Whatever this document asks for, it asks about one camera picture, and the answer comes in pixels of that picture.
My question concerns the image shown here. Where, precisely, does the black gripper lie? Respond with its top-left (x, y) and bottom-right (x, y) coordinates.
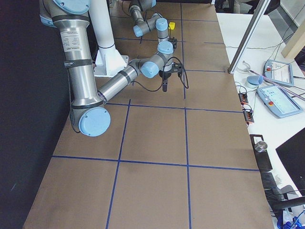
top-left (170, 39), bottom-right (177, 50)
top-left (159, 71), bottom-right (172, 92)

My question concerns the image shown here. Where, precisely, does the yellow wooden block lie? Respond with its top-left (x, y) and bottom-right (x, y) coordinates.
top-left (168, 21), bottom-right (175, 31)

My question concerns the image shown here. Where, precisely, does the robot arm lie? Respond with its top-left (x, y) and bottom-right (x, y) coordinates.
top-left (40, 0), bottom-right (174, 137)
top-left (129, 0), bottom-right (177, 50)

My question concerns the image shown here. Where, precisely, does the black power strip far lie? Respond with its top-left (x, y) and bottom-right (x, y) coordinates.
top-left (238, 92), bottom-right (248, 104)

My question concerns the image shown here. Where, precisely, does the black power strip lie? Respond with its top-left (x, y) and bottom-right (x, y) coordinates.
top-left (238, 92), bottom-right (248, 104)
top-left (242, 104), bottom-right (254, 125)

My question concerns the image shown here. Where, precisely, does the black power strip near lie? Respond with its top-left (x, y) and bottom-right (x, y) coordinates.
top-left (242, 104), bottom-right (254, 125)

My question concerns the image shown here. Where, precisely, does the teach pendant far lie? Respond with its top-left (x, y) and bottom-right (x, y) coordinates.
top-left (263, 60), bottom-right (294, 87)

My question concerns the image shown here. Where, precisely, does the teach pendant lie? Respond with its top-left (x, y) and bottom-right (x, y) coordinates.
top-left (263, 60), bottom-right (294, 87)
top-left (257, 85), bottom-right (303, 118)

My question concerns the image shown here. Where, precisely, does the teach pendant near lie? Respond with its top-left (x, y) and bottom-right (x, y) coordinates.
top-left (257, 85), bottom-right (303, 118)

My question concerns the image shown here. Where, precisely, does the metal cup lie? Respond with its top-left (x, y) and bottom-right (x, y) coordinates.
top-left (254, 141), bottom-right (268, 153)

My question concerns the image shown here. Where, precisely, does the black monitor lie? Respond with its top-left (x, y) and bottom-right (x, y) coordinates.
top-left (276, 129), bottom-right (305, 196)

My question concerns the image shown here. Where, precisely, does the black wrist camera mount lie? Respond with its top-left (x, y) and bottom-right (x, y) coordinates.
top-left (171, 62), bottom-right (183, 78)

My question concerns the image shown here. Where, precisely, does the black braided cable right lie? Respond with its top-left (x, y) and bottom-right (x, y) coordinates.
top-left (132, 56), bottom-right (190, 92)

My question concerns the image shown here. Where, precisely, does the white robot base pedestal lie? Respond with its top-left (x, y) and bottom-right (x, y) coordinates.
top-left (89, 0), bottom-right (129, 77)

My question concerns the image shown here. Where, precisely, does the aluminium frame post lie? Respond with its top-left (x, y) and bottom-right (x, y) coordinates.
top-left (228, 0), bottom-right (270, 74)

